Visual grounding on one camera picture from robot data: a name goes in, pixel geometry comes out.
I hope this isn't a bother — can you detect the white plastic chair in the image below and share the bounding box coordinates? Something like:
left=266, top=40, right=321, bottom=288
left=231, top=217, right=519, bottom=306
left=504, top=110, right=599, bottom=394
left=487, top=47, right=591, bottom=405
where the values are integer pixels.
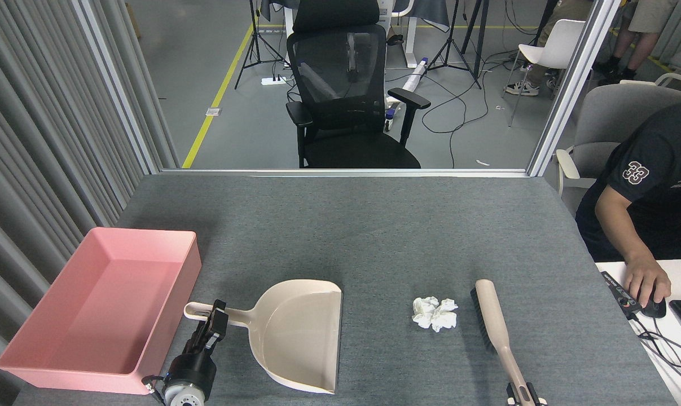
left=502, top=19, right=586, bottom=127

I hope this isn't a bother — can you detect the black computer mouse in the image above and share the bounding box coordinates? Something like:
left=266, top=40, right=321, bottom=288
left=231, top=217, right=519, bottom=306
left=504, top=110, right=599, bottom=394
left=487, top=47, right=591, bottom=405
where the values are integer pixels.
left=639, top=285, right=667, bottom=319

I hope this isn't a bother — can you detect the black tripod stand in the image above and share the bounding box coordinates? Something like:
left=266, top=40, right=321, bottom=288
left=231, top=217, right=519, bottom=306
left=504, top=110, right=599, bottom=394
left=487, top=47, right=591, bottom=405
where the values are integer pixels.
left=428, top=0, right=490, bottom=90
left=234, top=0, right=288, bottom=90

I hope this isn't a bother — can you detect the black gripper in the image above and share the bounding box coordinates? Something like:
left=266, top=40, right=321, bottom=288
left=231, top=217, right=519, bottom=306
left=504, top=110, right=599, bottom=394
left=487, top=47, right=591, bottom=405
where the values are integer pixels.
left=167, top=299, right=229, bottom=392

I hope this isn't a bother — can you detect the silver frame rail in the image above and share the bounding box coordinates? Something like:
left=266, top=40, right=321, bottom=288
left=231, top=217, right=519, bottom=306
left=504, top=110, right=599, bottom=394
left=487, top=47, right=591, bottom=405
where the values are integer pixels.
left=160, top=167, right=530, bottom=178

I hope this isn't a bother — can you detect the seated person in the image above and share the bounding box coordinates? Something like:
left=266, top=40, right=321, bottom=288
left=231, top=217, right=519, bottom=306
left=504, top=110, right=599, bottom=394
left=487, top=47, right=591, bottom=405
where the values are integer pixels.
left=575, top=100, right=681, bottom=263

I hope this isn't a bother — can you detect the black cable on desk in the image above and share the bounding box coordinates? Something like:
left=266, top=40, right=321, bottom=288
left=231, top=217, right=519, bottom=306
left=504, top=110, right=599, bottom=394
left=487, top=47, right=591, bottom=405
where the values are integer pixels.
left=628, top=315, right=681, bottom=391

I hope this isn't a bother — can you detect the person's right hand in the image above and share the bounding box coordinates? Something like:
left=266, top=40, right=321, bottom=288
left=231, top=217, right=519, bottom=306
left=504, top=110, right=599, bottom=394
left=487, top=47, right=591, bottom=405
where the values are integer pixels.
left=623, top=258, right=671, bottom=311

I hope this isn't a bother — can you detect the white tube with blue ends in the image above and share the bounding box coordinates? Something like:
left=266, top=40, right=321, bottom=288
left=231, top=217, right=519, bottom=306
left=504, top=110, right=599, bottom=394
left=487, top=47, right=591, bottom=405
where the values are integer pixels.
left=385, top=56, right=429, bottom=131

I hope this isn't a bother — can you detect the pink plastic bin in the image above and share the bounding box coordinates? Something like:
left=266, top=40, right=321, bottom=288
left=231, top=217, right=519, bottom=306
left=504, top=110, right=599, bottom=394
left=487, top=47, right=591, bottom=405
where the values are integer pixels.
left=0, top=227, right=203, bottom=395

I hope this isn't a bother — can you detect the person on white chair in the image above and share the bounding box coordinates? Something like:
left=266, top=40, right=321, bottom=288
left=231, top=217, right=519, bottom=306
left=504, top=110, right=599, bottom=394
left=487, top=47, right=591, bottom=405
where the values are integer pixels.
left=506, top=0, right=596, bottom=96

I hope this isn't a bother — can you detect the black mesh office chair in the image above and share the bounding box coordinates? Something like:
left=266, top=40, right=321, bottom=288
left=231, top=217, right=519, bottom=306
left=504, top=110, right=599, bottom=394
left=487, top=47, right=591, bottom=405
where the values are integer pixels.
left=285, top=0, right=431, bottom=169

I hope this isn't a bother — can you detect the white chair armrest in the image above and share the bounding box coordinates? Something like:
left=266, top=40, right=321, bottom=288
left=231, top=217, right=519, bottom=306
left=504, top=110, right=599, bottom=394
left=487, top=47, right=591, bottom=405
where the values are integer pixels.
left=620, top=72, right=681, bottom=95

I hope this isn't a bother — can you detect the silver frame post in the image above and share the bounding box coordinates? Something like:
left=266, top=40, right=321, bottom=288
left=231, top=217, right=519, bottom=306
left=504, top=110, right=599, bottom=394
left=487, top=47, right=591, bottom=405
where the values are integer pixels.
left=72, top=0, right=163, bottom=174
left=528, top=0, right=623, bottom=177

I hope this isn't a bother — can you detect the black floor cable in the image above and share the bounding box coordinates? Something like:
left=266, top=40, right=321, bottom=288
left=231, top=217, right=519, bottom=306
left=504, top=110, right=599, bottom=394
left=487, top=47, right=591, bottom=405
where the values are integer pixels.
left=385, top=54, right=524, bottom=169

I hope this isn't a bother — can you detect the beige plastic dustpan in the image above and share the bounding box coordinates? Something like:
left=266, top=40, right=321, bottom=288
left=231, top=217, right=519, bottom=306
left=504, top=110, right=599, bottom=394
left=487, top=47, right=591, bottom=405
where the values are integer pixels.
left=183, top=279, right=343, bottom=395

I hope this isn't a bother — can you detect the beige hand brush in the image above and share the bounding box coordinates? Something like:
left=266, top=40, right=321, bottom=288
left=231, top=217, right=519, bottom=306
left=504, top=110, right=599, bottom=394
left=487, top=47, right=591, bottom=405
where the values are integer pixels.
left=470, top=279, right=535, bottom=406

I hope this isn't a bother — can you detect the grey upholstered armchair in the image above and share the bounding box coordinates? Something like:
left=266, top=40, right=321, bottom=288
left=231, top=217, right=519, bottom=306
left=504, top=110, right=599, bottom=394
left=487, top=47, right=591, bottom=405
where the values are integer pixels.
left=555, top=83, right=681, bottom=197

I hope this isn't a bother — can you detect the standing person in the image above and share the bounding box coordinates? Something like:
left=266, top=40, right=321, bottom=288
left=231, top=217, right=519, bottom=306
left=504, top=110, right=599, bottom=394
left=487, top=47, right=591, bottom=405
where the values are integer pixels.
left=593, top=0, right=679, bottom=87

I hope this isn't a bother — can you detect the black control box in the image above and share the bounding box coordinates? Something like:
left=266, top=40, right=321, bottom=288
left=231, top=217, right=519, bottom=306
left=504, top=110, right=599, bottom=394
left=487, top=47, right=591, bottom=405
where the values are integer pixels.
left=600, top=271, right=643, bottom=321

